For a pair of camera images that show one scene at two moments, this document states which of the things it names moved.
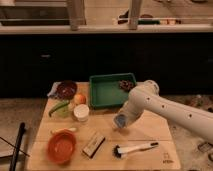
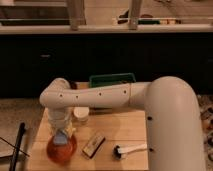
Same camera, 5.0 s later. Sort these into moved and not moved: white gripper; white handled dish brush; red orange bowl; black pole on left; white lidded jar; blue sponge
Moved: blue sponge; white gripper
Not moved: red orange bowl; black pole on left; white handled dish brush; white lidded jar
